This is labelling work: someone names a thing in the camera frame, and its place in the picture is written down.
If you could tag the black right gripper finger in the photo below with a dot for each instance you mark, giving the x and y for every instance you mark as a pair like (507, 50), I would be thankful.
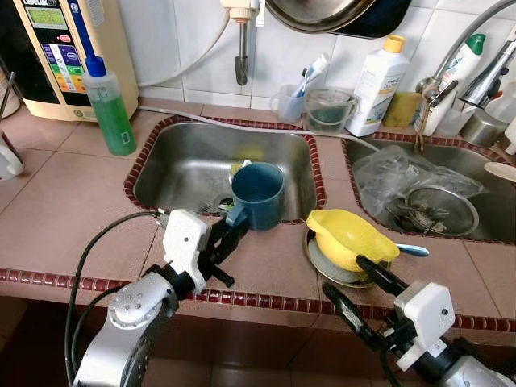
(353, 316)
(383, 278)

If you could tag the stainless steel bowl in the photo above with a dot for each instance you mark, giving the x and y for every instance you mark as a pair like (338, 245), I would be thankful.
(330, 274)

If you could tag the teal blue ceramic mug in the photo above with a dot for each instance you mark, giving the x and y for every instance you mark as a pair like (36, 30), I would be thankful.
(258, 193)

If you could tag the yellow plastic bowl grey base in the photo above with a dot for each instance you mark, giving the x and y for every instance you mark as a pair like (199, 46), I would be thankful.
(347, 238)

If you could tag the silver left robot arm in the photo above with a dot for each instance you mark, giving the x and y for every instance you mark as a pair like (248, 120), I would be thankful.
(121, 339)

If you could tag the chrome kitchen faucet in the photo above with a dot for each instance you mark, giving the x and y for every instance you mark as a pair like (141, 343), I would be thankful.
(484, 76)

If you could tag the light blue plastic spoon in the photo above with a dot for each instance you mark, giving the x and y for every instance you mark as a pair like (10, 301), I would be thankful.
(413, 250)

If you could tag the steel sink basin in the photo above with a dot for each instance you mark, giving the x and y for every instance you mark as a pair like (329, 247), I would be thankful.
(185, 169)
(492, 218)

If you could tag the round steel strainer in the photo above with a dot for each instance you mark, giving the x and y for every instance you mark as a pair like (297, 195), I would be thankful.
(447, 210)

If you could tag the clear plastic bag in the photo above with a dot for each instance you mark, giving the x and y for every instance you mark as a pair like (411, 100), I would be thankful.
(387, 173)

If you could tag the translucent toothbrush cup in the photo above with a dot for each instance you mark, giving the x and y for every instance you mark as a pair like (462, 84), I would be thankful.
(289, 105)

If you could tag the green liquid bottle blue cap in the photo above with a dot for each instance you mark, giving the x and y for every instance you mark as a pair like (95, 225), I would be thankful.
(113, 121)

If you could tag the blue toothbrush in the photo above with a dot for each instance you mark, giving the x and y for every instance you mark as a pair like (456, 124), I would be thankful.
(304, 85)

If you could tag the mustard yellow sponge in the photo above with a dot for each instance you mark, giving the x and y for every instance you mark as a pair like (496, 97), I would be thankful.
(401, 110)

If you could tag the small steel cup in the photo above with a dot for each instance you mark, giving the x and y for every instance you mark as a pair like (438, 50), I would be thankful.
(482, 129)

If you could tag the white detergent bottle yellow cap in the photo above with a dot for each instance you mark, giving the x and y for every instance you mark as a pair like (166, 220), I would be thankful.
(375, 93)

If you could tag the white toothpaste tube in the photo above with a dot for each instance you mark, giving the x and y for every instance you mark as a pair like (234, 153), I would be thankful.
(320, 64)

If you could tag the white bottle green cap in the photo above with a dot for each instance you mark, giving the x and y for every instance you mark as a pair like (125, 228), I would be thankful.
(459, 68)

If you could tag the beige black water ionizer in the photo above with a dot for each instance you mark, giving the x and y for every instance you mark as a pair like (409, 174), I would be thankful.
(72, 48)

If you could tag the hanging steel wok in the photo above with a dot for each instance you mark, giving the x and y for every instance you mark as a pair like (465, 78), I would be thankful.
(339, 16)

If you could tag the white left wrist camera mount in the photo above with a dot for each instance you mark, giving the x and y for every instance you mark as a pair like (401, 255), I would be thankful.
(184, 242)

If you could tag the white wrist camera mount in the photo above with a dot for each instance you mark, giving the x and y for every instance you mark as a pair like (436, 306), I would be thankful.
(184, 242)
(427, 314)

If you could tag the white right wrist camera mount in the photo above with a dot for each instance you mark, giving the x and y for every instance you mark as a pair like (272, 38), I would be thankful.
(427, 314)

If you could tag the grey wall tap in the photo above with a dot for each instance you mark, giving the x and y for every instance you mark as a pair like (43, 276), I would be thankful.
(240, 56)

